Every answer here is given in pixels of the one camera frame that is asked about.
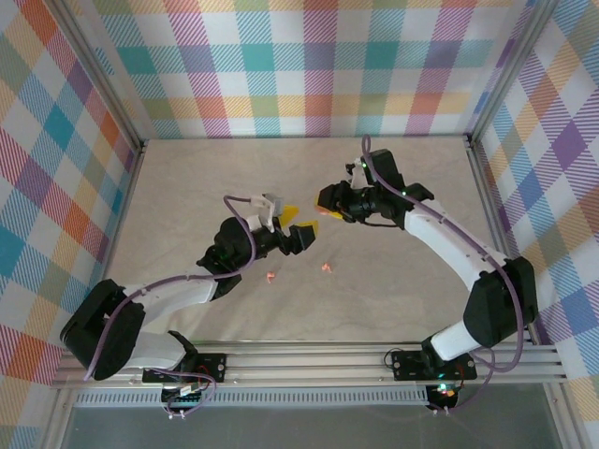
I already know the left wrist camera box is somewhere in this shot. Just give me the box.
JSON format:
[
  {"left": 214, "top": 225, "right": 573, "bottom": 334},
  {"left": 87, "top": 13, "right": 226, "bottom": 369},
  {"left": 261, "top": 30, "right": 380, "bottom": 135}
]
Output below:
[{"left": 250, "top": 192, "right": 285, "bottom": 233}]

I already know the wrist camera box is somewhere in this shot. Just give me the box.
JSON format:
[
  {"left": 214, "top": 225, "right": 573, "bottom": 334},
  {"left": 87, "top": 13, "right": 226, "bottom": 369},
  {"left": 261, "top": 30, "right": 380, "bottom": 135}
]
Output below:
[
  {"left": 250, "top": 192, "right": 285, "bottom": 233},
  {"left": 344, "top": 160, "right": 373, "bottom": 191}
]

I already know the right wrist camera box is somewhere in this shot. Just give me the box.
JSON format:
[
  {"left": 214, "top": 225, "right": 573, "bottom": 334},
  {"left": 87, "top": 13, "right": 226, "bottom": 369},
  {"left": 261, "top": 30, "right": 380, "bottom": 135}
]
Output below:
[{"left": 344, "top": 160, "right": 373, "bottom": 191}]

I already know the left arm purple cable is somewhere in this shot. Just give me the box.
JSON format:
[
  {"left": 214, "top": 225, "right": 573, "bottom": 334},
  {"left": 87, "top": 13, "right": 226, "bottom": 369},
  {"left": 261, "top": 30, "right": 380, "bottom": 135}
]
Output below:
[{"left": 83, "top": 194, "right": 257, "bottom": 420}]

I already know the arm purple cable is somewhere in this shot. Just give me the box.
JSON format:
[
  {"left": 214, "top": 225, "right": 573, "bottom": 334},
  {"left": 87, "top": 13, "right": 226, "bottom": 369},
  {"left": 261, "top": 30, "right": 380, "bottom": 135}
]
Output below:
[
  {"left": 83, "top": 194, "right": 257, "bottom": 420},
  {"left": 360, "top": 134, "right": 525, "bottom": 415}
]

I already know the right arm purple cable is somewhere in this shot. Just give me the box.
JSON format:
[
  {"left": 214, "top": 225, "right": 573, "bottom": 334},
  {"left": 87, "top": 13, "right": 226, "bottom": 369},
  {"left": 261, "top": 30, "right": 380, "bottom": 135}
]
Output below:
[{"left": 360, "top": 134, "right": 525, "bottom": 415}]

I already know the aluminium side rail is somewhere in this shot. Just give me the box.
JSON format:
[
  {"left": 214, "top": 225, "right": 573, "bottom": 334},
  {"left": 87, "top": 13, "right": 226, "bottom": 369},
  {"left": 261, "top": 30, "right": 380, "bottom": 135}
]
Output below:
[
  {"left": 82, "top": 139, "right": 150, "bottom": 351},
  {"left": 465, "top": 135, "right": 535, "bottom": 346}
]

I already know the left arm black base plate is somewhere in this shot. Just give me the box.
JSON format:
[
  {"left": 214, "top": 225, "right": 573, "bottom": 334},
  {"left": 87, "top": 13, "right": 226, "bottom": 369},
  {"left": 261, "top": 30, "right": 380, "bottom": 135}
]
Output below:
[{"left": 141, "top": 353, "right": 228, "bottom": 383}]

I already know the aluminium mounting rail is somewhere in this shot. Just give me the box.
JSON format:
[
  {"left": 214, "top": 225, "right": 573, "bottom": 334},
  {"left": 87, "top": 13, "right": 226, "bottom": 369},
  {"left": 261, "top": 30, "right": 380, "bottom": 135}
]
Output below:
[{"left": 50, "top": 342, "right": 570, "bottom": 390}]

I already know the grey slotted cable duct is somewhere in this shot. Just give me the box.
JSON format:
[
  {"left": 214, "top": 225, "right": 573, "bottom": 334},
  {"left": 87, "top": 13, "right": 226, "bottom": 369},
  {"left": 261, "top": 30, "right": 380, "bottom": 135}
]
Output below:
[{"left": 74, "top": 391, "right": 431, "bottom": 408}]

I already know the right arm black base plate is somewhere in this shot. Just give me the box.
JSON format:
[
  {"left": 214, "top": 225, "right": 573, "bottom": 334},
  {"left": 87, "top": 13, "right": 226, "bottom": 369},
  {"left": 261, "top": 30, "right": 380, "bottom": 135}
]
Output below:
[{"left": 391, "top": 350, "right": 478, "bottom": 382}]

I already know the aluminium frame post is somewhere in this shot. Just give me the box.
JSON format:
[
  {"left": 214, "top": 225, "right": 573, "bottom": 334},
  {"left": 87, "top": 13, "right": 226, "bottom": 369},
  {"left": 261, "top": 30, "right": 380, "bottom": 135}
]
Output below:
[
  {"left": 467, "top": 0, "right": 561, "bottom": 146},
  {"left": 55, "top": 0, "right": 147, "bottom": 152}
]

